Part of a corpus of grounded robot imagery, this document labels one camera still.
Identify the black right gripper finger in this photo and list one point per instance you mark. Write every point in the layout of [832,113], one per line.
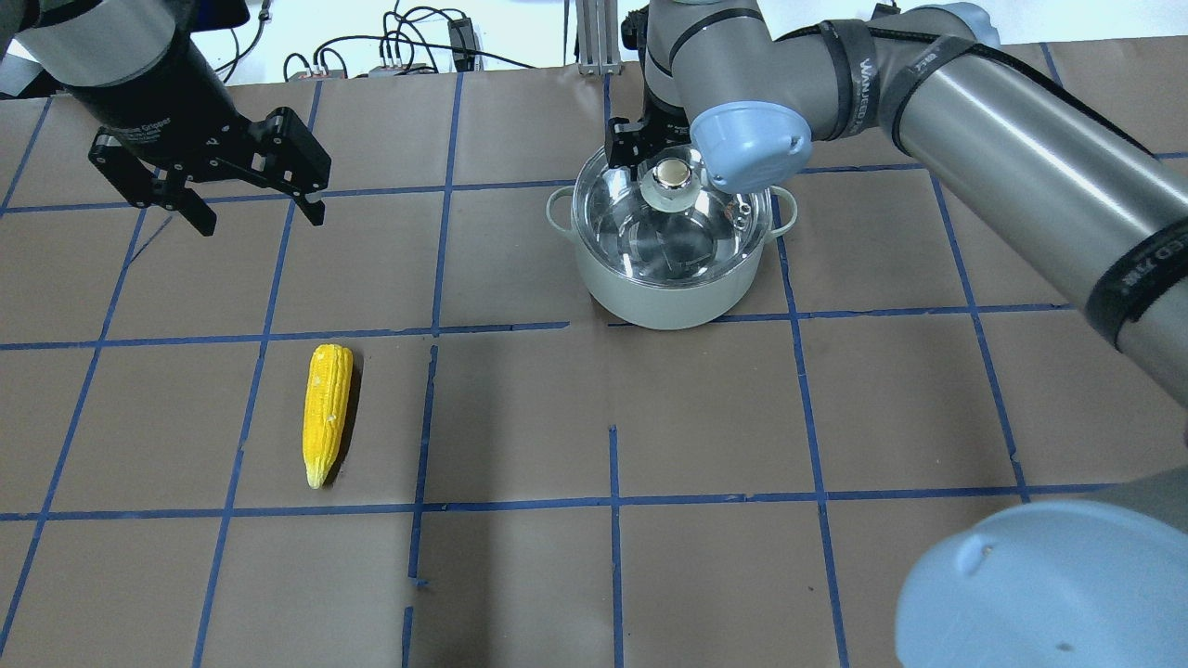
[631,145]

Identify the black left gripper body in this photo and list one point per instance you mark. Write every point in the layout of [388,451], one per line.
[165,104]

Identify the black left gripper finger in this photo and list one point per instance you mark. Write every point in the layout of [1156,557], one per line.
[179,198]
[308,200]

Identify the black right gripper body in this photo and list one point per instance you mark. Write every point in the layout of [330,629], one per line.
[629,141]

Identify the glass pot lid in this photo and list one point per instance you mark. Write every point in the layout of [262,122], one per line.
[671,229]

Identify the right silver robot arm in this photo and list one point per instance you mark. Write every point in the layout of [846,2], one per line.
[1095,581]

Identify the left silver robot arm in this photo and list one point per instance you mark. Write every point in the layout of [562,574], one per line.
[91,43]

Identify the pale green cooking pot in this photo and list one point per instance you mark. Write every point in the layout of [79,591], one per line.
[669,309]

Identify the yellow corn cob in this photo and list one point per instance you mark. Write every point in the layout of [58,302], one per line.
[325,408]

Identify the black power adapter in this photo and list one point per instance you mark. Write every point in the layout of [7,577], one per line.
[463,44]

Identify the aluminium frame post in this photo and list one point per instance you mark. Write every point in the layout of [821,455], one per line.
[597,38]

